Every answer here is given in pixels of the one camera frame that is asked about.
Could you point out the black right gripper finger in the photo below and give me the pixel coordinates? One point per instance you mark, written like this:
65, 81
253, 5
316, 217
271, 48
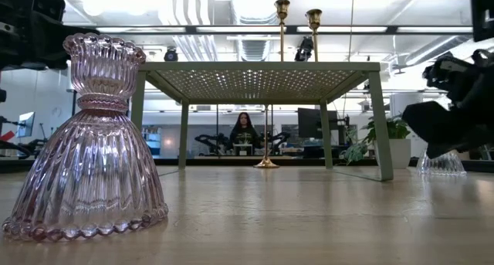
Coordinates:
436, 149
444, 122

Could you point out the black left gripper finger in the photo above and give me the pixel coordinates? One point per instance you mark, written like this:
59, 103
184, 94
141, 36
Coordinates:
38, 48

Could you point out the clear ribbed glass candle holder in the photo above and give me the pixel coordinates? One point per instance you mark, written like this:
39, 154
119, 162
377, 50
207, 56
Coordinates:
444, 166

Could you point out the brass candlestick holder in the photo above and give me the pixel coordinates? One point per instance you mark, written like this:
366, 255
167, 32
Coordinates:
266, 164
282, 8
313, 18

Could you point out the black background robot arm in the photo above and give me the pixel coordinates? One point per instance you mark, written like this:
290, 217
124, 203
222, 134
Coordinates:
208, 138
279, 137

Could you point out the pink ribbed glass candle holder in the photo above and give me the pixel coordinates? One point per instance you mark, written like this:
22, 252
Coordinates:
92, 160

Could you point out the green plant in white pot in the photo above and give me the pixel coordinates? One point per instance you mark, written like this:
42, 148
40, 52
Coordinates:
397, 153

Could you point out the grey computer monitor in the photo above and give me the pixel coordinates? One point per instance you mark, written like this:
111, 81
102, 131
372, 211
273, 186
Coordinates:
25, 124

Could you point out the black computer monitor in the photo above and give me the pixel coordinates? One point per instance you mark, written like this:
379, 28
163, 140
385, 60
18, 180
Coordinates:
312, 122

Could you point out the green perforated metal shelf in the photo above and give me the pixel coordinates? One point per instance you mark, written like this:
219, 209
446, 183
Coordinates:
254, 66

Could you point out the black ceiling camera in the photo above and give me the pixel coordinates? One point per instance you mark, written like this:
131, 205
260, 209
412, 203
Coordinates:
170, 55
305, 48

